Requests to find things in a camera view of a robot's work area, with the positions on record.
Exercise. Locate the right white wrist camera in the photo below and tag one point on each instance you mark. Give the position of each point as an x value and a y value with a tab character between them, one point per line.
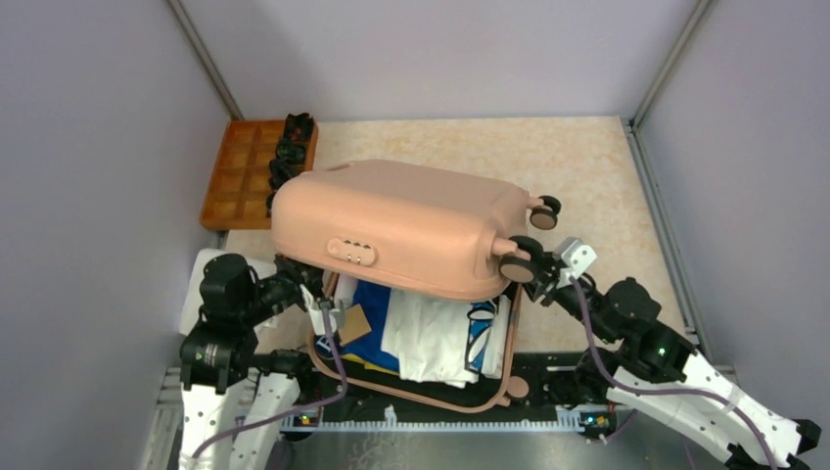
576	254

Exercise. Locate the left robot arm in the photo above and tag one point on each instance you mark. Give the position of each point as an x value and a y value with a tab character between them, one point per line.
234	397

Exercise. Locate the rolled dark brown tie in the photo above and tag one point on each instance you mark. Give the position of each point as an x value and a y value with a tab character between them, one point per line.
280	172

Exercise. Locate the blue white shirt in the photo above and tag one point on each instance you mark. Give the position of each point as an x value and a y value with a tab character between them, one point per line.
437	340

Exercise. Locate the wooden compartment tray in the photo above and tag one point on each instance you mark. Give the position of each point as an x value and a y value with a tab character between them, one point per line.
238	195

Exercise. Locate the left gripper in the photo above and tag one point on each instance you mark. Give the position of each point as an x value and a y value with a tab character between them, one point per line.
309	276

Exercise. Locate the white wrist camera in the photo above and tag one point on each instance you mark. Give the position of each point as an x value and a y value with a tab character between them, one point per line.
576	254
325	314

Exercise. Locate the small brown square box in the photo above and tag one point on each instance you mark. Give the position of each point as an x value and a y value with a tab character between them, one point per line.
355	325

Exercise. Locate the rolled green patterned tie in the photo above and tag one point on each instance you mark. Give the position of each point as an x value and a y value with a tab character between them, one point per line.
291	152

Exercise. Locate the aluminium rail frame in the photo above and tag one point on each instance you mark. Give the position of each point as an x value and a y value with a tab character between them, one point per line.
547	431

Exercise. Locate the rolled dark tie top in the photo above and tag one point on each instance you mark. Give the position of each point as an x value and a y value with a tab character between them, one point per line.
299	128

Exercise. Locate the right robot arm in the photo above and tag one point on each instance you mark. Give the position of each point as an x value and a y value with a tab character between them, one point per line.
635	359

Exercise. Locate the yellow cloth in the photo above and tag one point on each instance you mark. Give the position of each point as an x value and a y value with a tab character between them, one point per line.
374	367

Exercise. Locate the white cloth under left arm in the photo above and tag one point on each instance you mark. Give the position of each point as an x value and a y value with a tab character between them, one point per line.
193	299

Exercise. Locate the pink suitcase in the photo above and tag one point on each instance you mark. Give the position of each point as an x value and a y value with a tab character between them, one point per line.
420	229

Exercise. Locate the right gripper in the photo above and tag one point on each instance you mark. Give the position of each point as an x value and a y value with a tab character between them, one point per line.
543	283

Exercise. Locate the white tube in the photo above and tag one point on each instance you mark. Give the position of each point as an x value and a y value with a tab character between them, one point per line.
492	367

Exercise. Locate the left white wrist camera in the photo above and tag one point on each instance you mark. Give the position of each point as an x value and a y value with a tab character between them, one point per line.
325	314

